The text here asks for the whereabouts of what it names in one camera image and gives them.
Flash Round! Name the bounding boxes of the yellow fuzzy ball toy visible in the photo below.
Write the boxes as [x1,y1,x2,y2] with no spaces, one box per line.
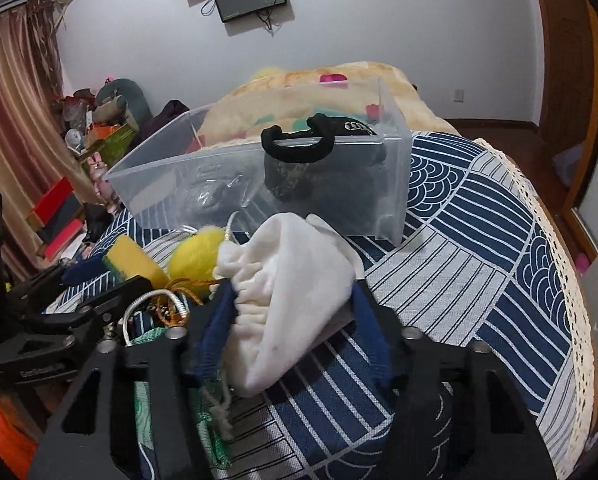
[168,226,225,298]

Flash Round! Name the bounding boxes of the green striped knit cloth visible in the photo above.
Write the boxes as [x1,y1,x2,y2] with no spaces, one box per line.
[130,326,233,470]

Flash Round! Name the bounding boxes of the white drawstring pouch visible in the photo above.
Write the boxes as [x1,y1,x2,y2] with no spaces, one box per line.
[214,212,365,398]

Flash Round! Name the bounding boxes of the black and white fabric bag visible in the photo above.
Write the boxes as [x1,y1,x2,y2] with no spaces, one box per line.
[260,112,396,233]

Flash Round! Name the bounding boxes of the yellow green sponge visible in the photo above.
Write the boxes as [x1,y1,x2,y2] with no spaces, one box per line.
[102,235,169,288]

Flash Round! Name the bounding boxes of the red box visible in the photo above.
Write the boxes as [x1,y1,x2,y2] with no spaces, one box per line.
[26,177,73,230]

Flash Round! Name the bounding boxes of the pink plush rabbit toy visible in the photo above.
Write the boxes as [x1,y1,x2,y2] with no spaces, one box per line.
[87,152,120,214]

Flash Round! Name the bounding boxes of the green cardboard box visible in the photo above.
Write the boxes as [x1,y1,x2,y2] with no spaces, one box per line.
[78,125,136,166]

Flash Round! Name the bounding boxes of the green grey plush cushion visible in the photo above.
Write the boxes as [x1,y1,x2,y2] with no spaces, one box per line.
[93,78,152,131]

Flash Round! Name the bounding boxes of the red beige striped curtain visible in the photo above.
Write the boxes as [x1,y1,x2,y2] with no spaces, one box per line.
[0,0,97,278]

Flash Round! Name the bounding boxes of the dark purple clothing pile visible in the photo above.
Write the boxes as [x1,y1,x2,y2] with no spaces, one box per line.
[126,100,189,153]

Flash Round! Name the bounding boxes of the clear plastic storage box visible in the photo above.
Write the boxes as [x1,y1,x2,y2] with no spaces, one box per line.
[106,77,412,243]

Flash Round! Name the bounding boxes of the beige fleece blanket coloured squares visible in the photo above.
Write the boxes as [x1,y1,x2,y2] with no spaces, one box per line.
[197,62,457,148]

